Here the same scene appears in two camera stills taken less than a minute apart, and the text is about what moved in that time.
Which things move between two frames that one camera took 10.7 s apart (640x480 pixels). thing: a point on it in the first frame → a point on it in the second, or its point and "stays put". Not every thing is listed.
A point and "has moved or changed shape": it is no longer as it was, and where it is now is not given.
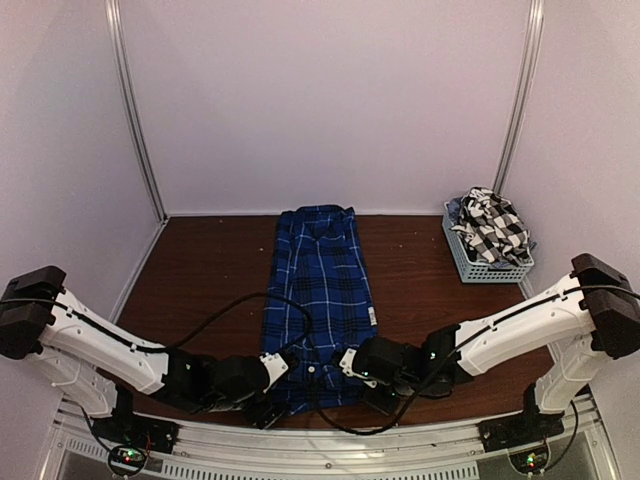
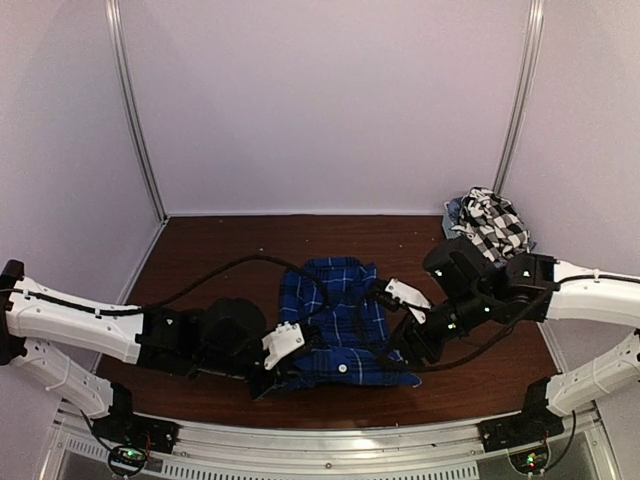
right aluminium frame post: (532, 46) stays put
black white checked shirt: (489, 225) stays put
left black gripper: (266, 413) → (282, 374)
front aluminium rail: (201, 452) stays put
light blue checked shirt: (454, 209) stays put
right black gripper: (387, 406) → (411, 335)
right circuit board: (530, 461) stays put
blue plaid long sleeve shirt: (319, 304) has moved or changed shape
